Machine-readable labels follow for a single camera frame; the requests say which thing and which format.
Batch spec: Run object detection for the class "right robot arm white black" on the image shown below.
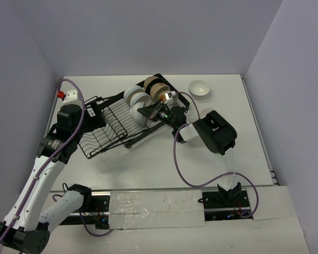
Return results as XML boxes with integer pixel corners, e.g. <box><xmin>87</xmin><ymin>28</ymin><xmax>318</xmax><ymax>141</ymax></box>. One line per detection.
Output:
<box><xmin>137</xmin><ymin>103</ymin><xmax>239</xmax><ymax>188</ymax></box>

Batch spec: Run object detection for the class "black wire dish rack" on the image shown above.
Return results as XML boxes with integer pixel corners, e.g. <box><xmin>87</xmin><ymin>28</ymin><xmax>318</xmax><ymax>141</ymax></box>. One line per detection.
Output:
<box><xmin>74</xmin><ymin>73</ymin><xmax>191</xmax><ymax>161</ymax></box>

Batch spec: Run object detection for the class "beige floral bowl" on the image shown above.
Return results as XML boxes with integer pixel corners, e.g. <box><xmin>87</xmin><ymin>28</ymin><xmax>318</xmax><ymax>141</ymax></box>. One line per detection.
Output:
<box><xmin>172</xmin><ymin>91</ymin><xmax>179</xmax><ymax>104</ymax></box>
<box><xmin>150</xmin><ymin>83</ymin><xmax>170</xmax><ymax>102</ymax></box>
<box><xmin>144</xmin><ymin>76</ymin><xmax>161</xmax><ymax>94</ymax></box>

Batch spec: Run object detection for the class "white taped cover sheet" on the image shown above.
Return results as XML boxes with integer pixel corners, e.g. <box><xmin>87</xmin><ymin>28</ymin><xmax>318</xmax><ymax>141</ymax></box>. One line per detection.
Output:
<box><xmin>109</xmin><ymin>190</ymin><xmax>205</xmax><ymax>229</ymax></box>

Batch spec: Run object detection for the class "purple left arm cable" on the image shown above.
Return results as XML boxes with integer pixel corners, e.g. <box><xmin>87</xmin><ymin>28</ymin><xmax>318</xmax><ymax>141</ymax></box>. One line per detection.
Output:
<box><xmin>0</xmin><ymin>78</ymin><xmax>85</xmax><ymax>252</ymax></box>

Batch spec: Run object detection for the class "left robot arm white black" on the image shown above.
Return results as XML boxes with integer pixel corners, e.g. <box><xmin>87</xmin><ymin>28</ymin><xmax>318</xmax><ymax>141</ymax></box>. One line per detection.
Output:
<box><xmin>0</xmin><ymin>104</ymin><xmax>106</xmax><ymax>253</ymax></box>

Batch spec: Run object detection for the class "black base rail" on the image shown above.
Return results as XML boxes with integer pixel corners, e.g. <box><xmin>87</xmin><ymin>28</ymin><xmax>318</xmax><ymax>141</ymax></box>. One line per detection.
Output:
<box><xmin>61</xmin><ymin>190</ymin><xmax>254</xmax><ymax>230</ymax></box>

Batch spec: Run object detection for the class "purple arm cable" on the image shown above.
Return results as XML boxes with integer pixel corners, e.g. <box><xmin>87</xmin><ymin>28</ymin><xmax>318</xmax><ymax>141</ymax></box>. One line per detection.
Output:
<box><xmin>172</xmin><ymin>91</ymin><xmax>260</xmax><ymax>219</ymax></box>
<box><xmin>0</xmin><ymin>78</ymin><xmax>85</xmax><ymax>252</ymax></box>

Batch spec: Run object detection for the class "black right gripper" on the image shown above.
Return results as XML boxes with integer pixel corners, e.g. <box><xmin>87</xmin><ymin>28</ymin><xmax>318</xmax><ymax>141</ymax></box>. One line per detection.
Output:
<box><xmin>139</xmin><ymin>99</ymin><xmax>178</xmax><ymax>130</ymax></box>

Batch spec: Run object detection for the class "white ribbed bowl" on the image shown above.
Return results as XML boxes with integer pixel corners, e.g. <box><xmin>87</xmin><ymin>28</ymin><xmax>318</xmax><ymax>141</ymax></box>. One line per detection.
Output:
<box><xmin>130</xmin><ymin>92</ymin><xmax>152</xmax><ymax>107</ymax></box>
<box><xmin>123</xmin><ymin>85</ymin><xmax>144</xmax><ymax>105</ymax></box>

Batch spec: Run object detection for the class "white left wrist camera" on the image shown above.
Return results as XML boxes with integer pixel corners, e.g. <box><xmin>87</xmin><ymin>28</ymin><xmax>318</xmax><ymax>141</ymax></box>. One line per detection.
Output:
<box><xmin>57</xmin><ymin>89</ymin><xmax>82</xmax><ymax>106</ymax></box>

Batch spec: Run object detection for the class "cream floral bowl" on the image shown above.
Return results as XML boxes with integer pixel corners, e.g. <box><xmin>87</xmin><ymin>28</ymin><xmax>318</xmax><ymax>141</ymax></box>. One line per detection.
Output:
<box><xmin>200</xmin><ymin>108</ymin><xmax>214</xmax><ymax>119</ymax></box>

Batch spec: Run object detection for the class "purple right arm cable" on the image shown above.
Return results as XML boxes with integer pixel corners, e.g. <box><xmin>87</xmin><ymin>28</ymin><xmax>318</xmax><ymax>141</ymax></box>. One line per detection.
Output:
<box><xmin>172</xmin><ymin>91</ymin><xmax>260</xmax><ymax>219</ymax></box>

